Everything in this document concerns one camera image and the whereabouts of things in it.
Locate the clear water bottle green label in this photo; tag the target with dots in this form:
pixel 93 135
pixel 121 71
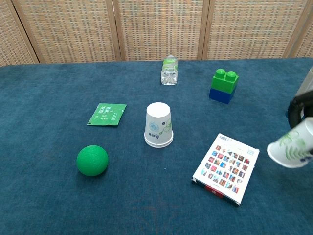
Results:
pixel 169 73

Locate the white picture card box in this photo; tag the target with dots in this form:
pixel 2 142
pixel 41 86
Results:
pixel 227 169

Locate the grey Starbucks tumbler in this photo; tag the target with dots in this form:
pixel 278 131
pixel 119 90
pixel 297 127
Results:
pixel 308 83

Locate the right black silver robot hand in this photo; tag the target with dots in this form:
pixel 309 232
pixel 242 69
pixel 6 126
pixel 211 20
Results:
pixel 297 107

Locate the green tea sachet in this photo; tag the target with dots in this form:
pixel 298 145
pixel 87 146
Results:
pixel 107 114

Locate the blue table cloth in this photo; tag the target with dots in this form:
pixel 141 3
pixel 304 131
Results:
pixel 151 195

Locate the green ball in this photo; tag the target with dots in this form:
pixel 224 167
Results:
pixel 93 161

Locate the blue toy building block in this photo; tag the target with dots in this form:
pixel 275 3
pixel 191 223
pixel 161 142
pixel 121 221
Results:
pixel 220 96

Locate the woven folding screen panel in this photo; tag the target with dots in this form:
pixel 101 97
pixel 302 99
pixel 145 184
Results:
pixel 306 36
pixel 68 27
pixel 159 27
pixel 252 27
pixel 9 31

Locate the white paper cup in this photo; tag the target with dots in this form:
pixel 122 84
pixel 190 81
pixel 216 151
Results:
pixel 158 122
pixel 291 147

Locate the green toy building block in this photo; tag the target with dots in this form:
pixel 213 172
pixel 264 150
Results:
pixel 223 82

